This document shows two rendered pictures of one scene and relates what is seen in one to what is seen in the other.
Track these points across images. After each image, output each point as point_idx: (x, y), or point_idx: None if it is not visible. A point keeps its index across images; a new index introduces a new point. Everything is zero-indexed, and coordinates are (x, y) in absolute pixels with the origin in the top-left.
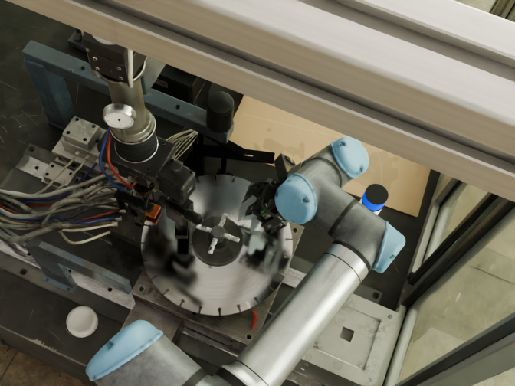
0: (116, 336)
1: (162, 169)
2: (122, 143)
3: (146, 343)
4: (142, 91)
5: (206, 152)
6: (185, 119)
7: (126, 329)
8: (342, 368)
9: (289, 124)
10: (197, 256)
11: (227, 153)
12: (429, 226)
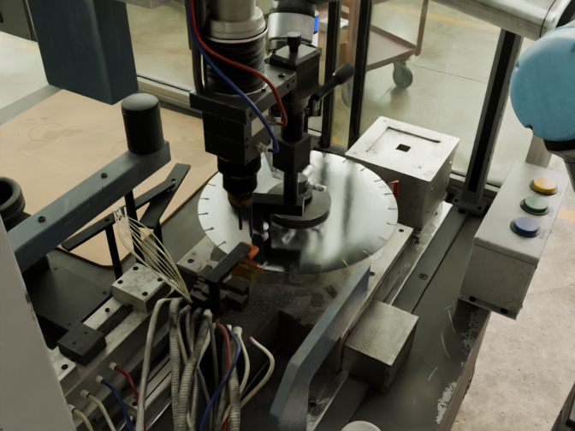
0: (564, 43)
1: (286, 60)
2: (257, 48)
3: (564, 26)
4: (135, 85)
5: (155, 216)
6: (127, 173)
7: (550, 41)
8: (441, 153)
9: None
10: (317, 221)
11: (163, 198)
12: None
